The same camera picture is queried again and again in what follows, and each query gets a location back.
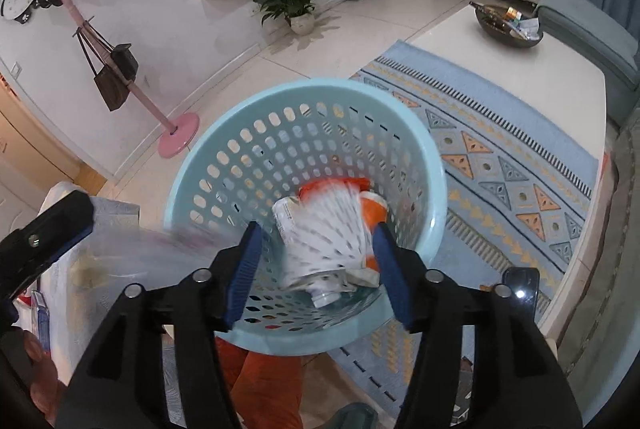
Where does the white heart pattern bag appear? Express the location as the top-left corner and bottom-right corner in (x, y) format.
(280, 187), (381, 309)

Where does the orange white paper cup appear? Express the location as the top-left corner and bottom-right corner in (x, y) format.
(297, 178), (388, 235)

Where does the blue white carton box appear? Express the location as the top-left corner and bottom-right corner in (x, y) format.
(271, 196), (302, 253)

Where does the orange plastic bag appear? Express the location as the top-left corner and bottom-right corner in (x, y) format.
(297, 178), (371, 201)

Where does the person's left hand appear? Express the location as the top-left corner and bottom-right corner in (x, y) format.
(23, 331), (66, 427)

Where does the black smartphone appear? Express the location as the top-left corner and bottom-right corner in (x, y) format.
(502, 267), (540, 321)

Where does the orange trouser leg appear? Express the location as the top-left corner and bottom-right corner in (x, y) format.
(216, 338), (303, 429)

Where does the brown hanging handbag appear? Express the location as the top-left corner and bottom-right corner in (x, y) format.
(75, 28), (129, 111)

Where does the blue patterned rug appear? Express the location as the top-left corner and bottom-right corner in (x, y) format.
(328, 39), (600, 419)

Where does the pink coat rack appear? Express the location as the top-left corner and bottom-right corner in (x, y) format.
(62, 0), (200, 159)

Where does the black hanging handbag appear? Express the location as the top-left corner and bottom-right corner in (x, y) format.
(111, 43), (139, 81)

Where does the light blue laundry basket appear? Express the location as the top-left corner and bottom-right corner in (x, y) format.
(165, 79), (447, 357)

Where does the teal sofa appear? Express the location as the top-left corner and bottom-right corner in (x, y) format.
(536, 0), (639, 126)

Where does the dark bowl of items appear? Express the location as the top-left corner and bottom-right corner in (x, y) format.
(469, 1), (544, 48)

